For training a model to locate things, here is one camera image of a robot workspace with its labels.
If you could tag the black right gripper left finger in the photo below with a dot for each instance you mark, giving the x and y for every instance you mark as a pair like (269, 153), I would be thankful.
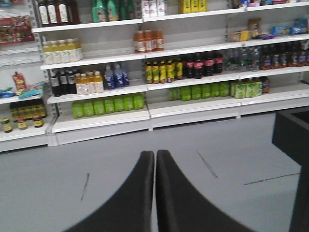
(129, 209)

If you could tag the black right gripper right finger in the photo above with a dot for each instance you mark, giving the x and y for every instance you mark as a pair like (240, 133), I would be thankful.
(181, 207)

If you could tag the black wooden produce display table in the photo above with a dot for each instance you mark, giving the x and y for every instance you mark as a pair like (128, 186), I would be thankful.
(291, 136)

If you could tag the white supermarket shelf unit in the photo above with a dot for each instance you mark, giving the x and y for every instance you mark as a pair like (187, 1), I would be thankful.
(109, 78)

